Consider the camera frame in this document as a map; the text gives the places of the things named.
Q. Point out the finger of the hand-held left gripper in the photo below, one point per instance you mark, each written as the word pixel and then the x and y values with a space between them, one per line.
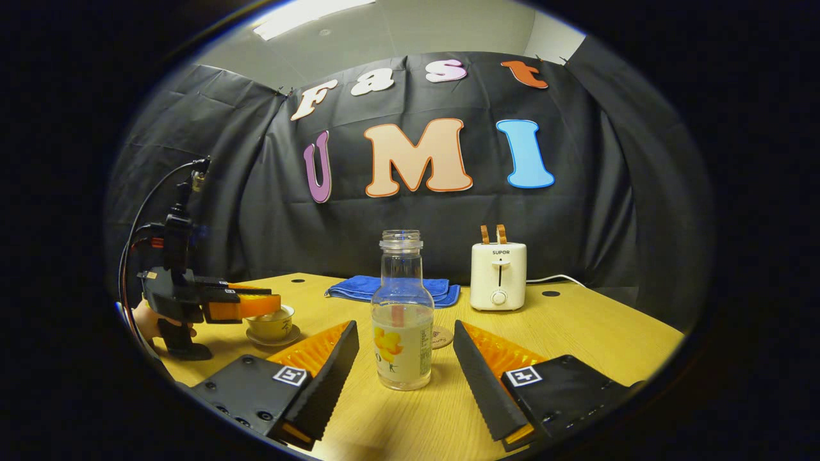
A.
pixel 237 289
pixel 246 307

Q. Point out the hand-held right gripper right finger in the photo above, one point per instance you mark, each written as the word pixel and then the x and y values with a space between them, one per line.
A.
pixel 483 384

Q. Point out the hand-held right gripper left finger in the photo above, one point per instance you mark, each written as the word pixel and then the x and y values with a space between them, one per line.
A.
pixel 323 384

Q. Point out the white teacup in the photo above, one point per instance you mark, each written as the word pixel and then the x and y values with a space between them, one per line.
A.
pixel 272 328

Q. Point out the round brown coaster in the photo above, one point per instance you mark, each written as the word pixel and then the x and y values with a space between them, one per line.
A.
pixel 443 336

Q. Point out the clear water bottle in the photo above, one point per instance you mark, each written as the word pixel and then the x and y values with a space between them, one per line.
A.
pixel 402 339

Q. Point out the white saucer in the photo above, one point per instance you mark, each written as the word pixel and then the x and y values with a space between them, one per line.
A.
pixel 275 342

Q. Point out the folded blue towel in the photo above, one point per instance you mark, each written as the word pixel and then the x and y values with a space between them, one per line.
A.
pixel 355 288

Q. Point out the white toaster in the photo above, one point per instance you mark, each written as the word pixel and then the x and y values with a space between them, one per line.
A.
pixel 498 275

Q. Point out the black backdrop cloth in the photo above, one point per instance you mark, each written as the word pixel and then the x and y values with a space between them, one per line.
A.
pixel 544 224

